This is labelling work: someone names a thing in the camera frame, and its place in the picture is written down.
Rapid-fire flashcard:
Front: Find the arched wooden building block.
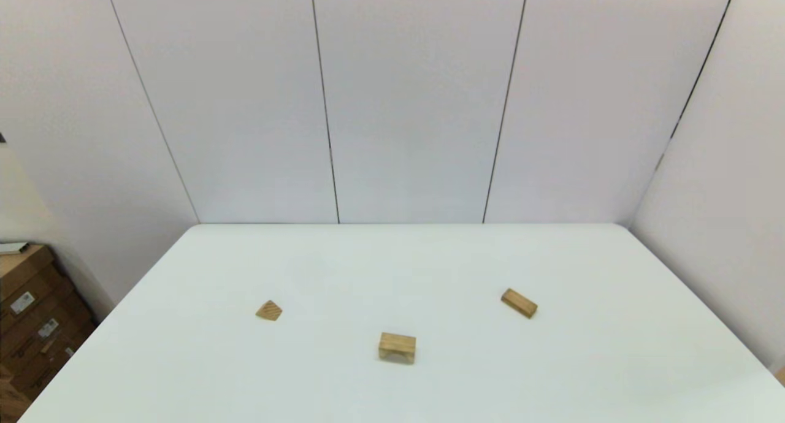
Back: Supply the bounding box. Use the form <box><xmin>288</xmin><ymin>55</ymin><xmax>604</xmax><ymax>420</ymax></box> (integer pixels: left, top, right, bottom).
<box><xmin>378</xmin><ymin>332</ymin><xmax>417</xmax><ymax>365</ymax></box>

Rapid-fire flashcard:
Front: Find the rectangular wooden building block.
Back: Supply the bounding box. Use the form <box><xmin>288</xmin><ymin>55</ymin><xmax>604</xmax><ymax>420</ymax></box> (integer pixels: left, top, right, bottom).
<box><xmin>500</xmin><ymin>288</ymin><xmax>539</xmax><ymax>319</ymax></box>

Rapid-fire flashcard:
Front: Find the brown cardboard box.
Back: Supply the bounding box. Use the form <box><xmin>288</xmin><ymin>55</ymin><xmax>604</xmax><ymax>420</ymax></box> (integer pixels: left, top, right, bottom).
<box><xmin>0</xmin><ymin>245</ymin><xmax>57</xmax><ymax>301</ymax></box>
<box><xmin>0</xmin><ymin>300</ymin><xmax>98</xmax><ymax>375</ymax></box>
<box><xmin>0</xmin><ymin>334</ymin><xmax>99</xmax><ymax>423</ymax></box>
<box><xmin>0</xmin><ymin>267</ymin><xmax>77</xmax><ymax>338</ymax></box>

